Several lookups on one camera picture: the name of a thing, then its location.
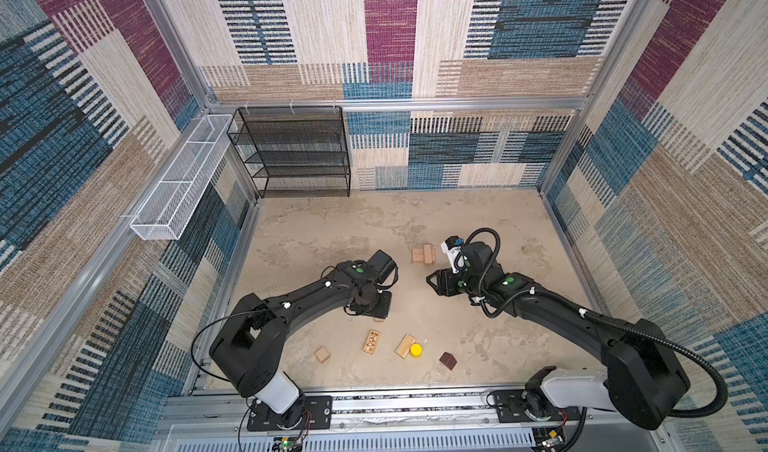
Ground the patterned wood block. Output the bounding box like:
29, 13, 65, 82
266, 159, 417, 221
362, 330, 380, 355

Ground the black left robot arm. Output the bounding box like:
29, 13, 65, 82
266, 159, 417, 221
209, 250, 399, 429

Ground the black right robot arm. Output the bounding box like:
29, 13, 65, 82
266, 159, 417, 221
427, 236, 690, 430

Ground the light wood block near cylinder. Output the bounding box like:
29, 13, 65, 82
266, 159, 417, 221
395, 334, 417, 359

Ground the yellow cylinder block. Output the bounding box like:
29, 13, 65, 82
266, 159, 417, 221
410, 343, 423, 358

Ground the small square wood block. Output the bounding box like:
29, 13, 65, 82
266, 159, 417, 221
315, 347, 331, 364

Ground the dark brown square block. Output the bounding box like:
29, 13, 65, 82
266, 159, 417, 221
439, 352, 458, 370

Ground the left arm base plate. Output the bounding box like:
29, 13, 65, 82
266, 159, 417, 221
246, 394, 333, 432

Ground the aluminium front rail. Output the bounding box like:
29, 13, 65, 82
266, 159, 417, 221
150, 384, 684, 451

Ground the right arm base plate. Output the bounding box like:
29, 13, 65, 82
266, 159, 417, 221
485, 389, 582, 423

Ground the black wire shelf rack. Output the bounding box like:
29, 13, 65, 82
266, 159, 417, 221
228, 107, 351, 199

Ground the white wire mesh basket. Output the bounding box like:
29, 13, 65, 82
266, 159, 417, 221
130, 115, 233, 241

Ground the black corrugated cable conduit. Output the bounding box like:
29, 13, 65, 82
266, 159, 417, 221
452, 228, 729, 452

